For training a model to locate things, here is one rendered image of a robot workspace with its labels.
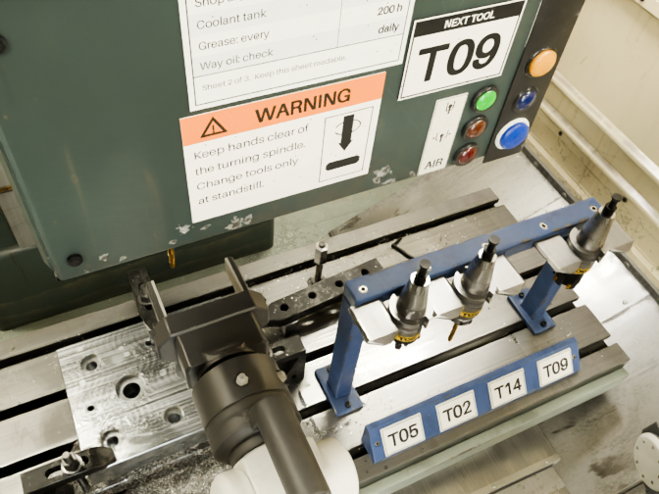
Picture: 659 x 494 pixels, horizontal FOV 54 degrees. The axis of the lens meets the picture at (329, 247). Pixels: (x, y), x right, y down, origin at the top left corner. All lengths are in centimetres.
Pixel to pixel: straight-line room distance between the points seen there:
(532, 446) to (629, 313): 38
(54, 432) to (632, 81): 129
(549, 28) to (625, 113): 97
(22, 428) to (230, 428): 69
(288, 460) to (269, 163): 24
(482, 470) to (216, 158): 103
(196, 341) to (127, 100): 30
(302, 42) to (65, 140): 16
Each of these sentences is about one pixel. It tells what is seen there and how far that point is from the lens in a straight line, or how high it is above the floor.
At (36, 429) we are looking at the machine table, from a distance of 124.
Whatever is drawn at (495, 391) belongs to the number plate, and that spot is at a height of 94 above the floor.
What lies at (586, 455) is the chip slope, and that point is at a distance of 151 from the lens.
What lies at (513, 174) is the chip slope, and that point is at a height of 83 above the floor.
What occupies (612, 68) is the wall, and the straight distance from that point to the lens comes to 154.
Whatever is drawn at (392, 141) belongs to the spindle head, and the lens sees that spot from 55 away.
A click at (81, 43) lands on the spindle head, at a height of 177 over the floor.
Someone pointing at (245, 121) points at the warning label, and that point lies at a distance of 46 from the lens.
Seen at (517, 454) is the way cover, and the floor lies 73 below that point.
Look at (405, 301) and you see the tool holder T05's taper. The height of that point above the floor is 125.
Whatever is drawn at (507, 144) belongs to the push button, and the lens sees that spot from 63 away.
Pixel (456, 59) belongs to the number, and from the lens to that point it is 53.
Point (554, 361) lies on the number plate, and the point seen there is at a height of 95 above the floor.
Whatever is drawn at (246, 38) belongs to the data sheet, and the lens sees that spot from 42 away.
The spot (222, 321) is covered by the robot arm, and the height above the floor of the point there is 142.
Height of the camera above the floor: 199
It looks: 51 degrees down
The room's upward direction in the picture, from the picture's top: 8 degrees clockwise
